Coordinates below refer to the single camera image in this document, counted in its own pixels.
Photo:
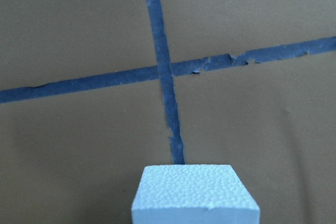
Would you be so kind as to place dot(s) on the light blue block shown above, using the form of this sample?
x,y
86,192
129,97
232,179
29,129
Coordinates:
x,y
203,193

